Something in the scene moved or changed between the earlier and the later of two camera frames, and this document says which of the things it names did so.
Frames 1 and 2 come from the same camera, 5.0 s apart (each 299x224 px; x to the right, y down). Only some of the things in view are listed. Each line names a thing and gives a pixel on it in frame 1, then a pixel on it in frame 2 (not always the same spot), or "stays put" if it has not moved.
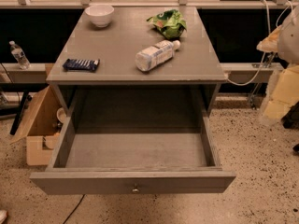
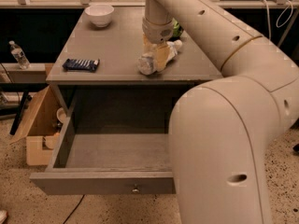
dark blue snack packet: [74, 64] stays put
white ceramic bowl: [99, 14] stays put
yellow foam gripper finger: [270, 44] → [159, 34]
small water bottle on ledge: [20, 56] stays put
